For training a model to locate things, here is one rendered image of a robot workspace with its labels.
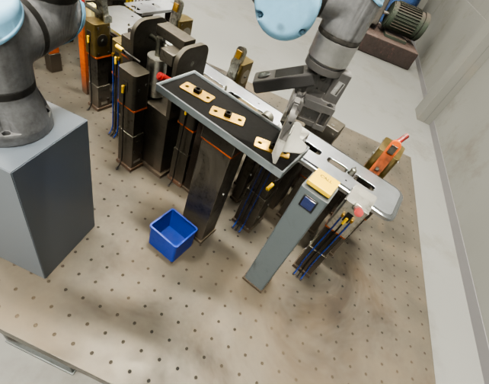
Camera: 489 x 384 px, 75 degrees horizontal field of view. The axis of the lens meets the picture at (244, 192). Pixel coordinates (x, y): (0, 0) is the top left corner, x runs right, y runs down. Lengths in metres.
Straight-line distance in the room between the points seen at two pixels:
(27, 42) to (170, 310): 0.69
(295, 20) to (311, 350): 0.86
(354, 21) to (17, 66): 0.54
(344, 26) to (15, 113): 0.57
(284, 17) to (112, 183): 0.90
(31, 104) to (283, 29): 0.48
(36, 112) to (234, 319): 0.70
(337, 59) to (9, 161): 0.59
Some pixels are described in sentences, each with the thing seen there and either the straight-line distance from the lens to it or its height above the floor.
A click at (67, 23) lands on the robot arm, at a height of 1.27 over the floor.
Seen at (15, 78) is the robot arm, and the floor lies 1.23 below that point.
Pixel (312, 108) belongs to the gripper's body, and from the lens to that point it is 0.62.
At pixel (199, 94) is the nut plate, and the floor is 1.16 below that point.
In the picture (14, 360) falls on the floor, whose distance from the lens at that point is 1.69.
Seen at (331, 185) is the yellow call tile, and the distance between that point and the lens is 0.72.
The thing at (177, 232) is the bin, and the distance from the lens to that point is 1.06.
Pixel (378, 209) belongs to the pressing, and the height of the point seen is 1.00.
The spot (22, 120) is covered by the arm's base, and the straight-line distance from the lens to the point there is 0.70.
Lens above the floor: 1.58
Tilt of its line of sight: 44 degrees down
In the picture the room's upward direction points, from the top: 24 degrees clockwise
